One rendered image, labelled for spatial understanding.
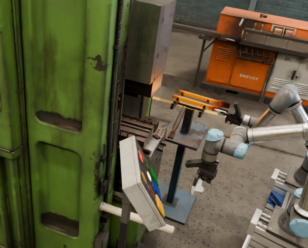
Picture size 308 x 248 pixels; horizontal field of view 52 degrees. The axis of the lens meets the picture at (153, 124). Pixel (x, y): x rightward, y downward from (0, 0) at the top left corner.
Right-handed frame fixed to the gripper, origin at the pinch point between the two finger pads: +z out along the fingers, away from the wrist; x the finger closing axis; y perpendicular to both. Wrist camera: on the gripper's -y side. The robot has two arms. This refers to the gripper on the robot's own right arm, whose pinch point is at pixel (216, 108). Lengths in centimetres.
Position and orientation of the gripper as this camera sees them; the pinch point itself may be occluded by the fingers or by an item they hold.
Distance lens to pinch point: 236.8
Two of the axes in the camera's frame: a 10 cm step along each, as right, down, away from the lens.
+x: 3.9, -4.0, 8.3
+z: -9.1, -3.0, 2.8
